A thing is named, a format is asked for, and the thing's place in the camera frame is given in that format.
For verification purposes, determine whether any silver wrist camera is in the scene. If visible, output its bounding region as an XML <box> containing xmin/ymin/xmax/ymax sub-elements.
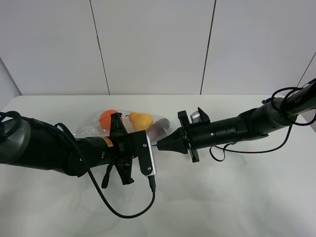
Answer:
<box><xmin>135</xmin><ymin>131</ymin><xmax>157</xmax><ymax>176</ymax></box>
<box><xmin>190</xmin><ymin>107</ymin><xmax>210</xmax><ymax>123</ymax></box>

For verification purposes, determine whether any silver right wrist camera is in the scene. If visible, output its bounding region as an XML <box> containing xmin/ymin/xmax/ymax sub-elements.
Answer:
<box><xmin>190</xmin><ymin>107</ymin><xmax>210</xmax><ymax>123</ymax></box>

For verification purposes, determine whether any purple eggplant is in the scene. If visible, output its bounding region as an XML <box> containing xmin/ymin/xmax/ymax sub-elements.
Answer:
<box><xmin>146</xmin><ymin>118</ymin><xmax>170</xmax><ymax>141</ymax></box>

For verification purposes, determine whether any black left camera cable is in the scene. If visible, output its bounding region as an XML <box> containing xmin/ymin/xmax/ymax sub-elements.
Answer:
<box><xmin>53</xmin><ymin>123</ymin><xmax>157</xmax><ymax>219</ymax></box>

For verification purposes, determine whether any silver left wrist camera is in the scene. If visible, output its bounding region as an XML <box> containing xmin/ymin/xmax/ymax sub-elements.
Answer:
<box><xmin>135</xmin><ymin>131</ymin><xmax>157</xmax><ymax>176</ymax></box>

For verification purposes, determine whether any orange fruit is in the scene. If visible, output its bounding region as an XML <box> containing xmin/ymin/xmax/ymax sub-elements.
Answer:
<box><xmin>99</xmin><ymin>110</ymin><xmax>117</xmax><ymax>130</ymax></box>

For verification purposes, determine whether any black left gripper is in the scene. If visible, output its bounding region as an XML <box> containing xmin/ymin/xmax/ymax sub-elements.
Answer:
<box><xmin>99</xmin><ymin>112</ymin><xmax>138</xmax><ymax>185</ymax></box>

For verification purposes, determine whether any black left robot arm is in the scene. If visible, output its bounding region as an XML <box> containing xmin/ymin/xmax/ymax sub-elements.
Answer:
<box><xmin>0</xmin><ymin>111</ymin><xmax>156</xmax><ymax>188</ymax></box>

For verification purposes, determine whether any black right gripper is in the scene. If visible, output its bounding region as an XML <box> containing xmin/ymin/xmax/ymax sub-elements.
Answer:
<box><xmin>157</xmin><ymin>111</ymin><xmax>243</xmax><ymax>162</ymax></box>

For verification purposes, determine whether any yellow pear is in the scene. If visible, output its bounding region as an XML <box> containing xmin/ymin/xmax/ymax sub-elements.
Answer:
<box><xmin>128</xmin><ymin>112</ymin><xmax>154</xmax><ymax>131</ymax></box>

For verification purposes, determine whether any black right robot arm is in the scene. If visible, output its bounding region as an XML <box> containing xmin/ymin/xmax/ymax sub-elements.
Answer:
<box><xmin>157</xmin><ymin>79</ymin><xmax>316</xmax><ymax>162</ymax></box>

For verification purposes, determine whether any clear zip bag blue zipper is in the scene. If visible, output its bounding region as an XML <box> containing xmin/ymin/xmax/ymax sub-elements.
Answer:
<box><xmin>74</xmin><ymin>110</ymin><xmax>175</xmax><ymax>145</ymax></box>

